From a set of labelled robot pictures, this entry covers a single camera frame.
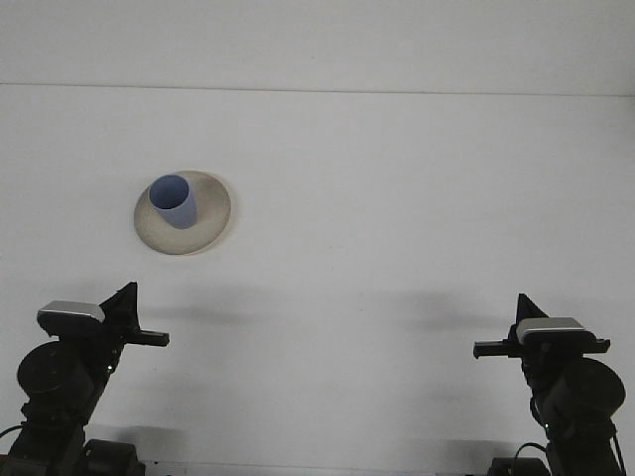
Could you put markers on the pale blue cup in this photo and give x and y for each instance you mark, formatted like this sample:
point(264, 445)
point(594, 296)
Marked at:
point(178, 215)

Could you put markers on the pale round plate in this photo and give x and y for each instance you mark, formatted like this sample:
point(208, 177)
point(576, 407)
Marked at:
point(208, 223)

